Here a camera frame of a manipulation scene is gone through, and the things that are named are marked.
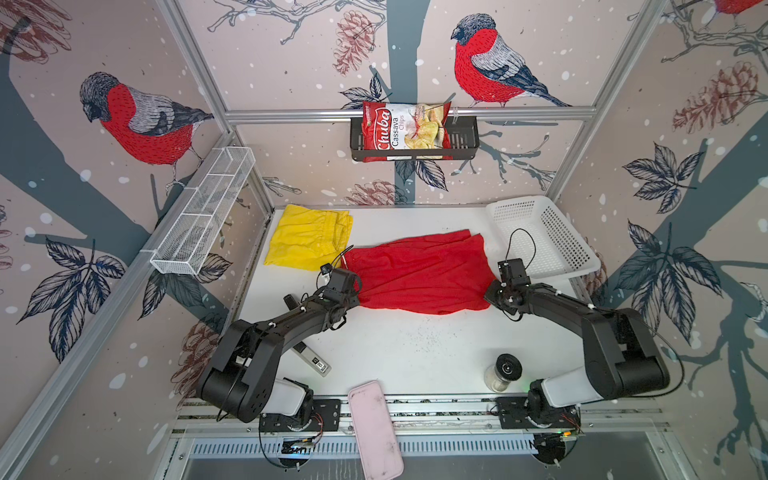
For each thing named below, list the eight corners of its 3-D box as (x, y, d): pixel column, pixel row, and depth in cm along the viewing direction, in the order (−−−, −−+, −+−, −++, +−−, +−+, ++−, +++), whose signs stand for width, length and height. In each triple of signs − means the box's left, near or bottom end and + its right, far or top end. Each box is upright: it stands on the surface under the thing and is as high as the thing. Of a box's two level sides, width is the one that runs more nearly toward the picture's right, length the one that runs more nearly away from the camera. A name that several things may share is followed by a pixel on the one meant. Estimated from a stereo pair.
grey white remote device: (295, 352, 85) (291, 347, 82) (303, 343, 87) (299, 338, 84) (324, 379, 81) (321, 375, 77) (332, 369, 82) (330, 364, 79)
